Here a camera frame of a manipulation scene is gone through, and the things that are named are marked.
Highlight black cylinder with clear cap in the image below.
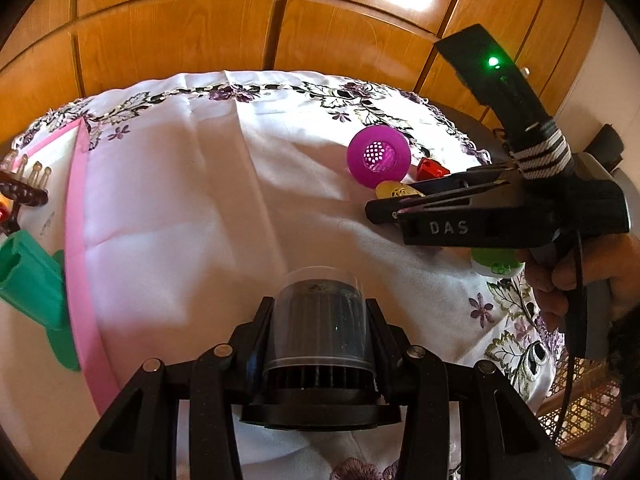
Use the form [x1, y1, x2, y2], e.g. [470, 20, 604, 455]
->
[240, 266, 404, 431]

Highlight pink cardboard box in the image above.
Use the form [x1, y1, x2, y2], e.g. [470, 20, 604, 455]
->
[0, 119, 122, 480]

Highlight yellow oval plastic piece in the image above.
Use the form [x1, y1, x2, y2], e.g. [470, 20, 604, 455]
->
[375, 182, 427, 202]

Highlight green ribbed plastic piece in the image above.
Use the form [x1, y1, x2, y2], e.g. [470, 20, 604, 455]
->
[0, 230, 82, 372]

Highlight black cable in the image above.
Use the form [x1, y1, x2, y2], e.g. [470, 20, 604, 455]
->
[550, 230, 613, 468]

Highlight person's right hand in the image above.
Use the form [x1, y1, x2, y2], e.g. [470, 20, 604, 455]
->
[517, 232, 640, 334]

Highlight wooden wardrobe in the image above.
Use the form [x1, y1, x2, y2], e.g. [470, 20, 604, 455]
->
[0, 0, 607, 128]

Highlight green and white plug-in device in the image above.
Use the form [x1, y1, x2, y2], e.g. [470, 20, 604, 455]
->
[470, 246, 527, 279]

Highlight black and grey chair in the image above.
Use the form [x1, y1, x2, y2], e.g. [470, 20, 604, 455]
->
[590, 124, 627, 172]

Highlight purple sink strainer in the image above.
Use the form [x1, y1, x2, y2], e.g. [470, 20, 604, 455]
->
[347, 126, 414, 191]

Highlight wicker chair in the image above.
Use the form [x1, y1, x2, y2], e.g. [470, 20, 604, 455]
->
[534, 355, 632, 462]

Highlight white floral embroidered tablecloth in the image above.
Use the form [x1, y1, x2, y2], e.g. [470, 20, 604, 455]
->
[0, 70, 568, 480]

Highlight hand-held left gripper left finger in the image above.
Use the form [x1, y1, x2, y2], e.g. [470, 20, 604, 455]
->
[60, 296, 274, 480]

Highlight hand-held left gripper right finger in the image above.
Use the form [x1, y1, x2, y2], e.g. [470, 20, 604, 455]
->
[365, 297, 576, 480]

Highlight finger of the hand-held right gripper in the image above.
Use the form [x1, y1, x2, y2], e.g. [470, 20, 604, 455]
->
[365, 186, 507, 226]
[411, 166, 522, 197]

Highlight brown hair brush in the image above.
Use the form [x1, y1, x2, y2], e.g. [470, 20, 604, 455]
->
[0, 150, 51, 209]

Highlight red toy block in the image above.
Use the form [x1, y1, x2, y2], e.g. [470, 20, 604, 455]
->
[416, 157, 448, 182]

